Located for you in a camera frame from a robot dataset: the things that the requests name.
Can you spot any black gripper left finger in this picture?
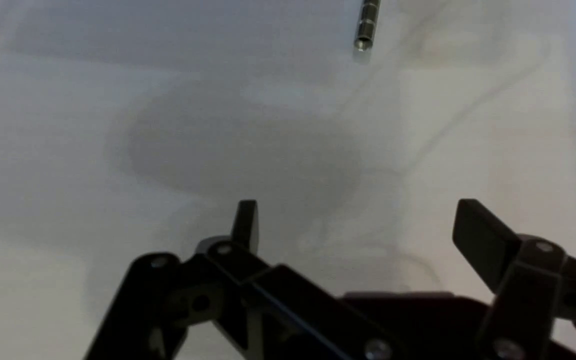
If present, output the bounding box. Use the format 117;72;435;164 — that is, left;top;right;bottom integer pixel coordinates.
84;198;284;360

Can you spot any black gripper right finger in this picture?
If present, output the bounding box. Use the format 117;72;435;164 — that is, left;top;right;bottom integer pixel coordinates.
453;197;576;360

